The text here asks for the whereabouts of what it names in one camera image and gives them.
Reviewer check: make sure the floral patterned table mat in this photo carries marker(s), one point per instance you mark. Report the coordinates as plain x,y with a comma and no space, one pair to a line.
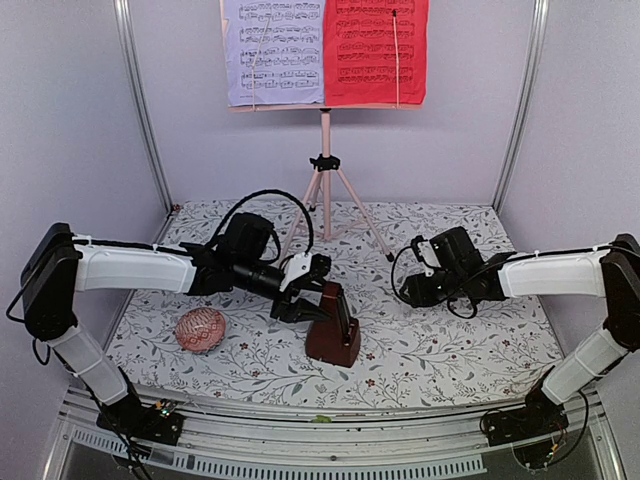
375,352

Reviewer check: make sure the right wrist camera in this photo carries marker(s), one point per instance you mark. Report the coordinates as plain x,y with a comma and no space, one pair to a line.
424,253

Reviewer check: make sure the aluminium front rail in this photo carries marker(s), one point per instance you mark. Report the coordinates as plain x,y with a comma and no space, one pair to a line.
225,439

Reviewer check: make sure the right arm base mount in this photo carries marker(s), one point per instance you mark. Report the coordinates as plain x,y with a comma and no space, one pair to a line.
538,416

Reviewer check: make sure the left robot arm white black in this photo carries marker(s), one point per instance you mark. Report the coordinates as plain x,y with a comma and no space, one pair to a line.
65,264

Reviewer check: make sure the right aluminium frame post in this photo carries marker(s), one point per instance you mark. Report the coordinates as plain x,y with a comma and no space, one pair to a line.
533,57

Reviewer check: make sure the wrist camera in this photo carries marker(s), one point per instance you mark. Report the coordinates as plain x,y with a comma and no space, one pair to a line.
305,271
424,253

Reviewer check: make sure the red sheet music paper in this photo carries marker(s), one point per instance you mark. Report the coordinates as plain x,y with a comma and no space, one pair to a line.
375,52

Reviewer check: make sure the pink music stand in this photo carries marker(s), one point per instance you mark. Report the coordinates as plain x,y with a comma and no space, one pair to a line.
326,164

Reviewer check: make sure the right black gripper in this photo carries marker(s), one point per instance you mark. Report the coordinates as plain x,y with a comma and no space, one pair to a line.
421,295

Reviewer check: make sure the aluminium frame post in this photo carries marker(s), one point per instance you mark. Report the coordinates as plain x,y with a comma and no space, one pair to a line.
124,24
533,57

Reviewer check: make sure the red patterned ceramic bowl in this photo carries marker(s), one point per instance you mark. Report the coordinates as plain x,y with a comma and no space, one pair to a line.
200,329

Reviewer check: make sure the left aluminium frame post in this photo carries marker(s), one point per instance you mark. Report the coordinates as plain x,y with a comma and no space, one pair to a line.
124,24

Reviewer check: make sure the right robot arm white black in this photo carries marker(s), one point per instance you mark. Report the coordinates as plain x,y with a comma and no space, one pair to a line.
606,273

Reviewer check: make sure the brown wooden metronome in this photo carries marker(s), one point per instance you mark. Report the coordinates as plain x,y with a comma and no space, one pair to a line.
337,341

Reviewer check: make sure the purple sheet music paper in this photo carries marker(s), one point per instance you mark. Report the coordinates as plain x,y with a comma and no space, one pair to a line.
273,52

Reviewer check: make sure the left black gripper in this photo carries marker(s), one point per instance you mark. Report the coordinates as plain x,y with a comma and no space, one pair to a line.
292,312

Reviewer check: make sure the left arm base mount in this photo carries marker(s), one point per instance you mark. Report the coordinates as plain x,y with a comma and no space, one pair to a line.
132,419

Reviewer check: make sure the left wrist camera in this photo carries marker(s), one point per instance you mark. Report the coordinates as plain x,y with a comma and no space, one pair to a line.
305,271

